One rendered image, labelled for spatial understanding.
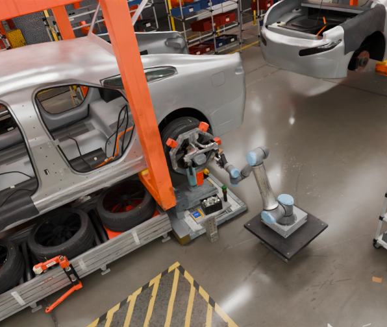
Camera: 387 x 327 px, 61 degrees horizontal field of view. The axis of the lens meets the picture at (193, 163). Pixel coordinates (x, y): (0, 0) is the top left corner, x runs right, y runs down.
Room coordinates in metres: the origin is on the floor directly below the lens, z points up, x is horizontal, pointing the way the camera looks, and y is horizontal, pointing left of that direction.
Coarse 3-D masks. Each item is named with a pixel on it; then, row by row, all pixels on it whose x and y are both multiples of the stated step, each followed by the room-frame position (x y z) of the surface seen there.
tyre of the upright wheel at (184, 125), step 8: (176, 120) 3.31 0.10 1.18; (184, 120) 3.28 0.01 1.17; (192, 120) 3.29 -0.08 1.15; (168, 128) 3.22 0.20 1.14; (176, 128) 3.15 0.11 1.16; (184, 128) 3.14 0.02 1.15; (192, 128) 3.18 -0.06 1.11; (208, 128) 3.26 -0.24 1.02; (160, 136) 3.22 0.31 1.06; (168, 136) 3.12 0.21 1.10; (176, 136) 3.09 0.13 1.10; (168, 152) 3.04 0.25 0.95; (168, 160) 3.03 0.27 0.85; (168, 168) 3.03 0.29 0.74
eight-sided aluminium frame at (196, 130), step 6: (186, 132) 3.10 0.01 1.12; (192, 132) 3.08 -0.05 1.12; (198, 132) 3.11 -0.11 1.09; (204, 132) 3.14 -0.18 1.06; (180, 138) 3.03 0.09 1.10; (180, 144) 3.01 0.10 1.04; (174, 150) 2.98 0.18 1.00; (210, 150) 3.20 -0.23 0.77; (174, 156) 2.97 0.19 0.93; (210, 156) 3.15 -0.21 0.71; (174, 162) 2.97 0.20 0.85; (204, 162) 3.16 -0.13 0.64; (174, 168) 2.97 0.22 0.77; (180, 168) 3.03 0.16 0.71; (198, 168) 3.10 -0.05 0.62; (204, 168) 3.11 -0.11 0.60; (186, 174) 3.01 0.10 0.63
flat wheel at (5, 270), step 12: (0, 240) 2.63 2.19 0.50; (0, 252) 2.57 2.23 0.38; (12, 252) 2.41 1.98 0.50; (0, 264) 2.31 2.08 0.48; (12, 264) 2.27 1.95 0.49; (24, 264) 2.40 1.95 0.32; (0, 276) 2.14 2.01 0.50; (12, 276) 2.20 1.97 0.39; (0, 288) 2.09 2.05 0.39; (12, 288) 2.15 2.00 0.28
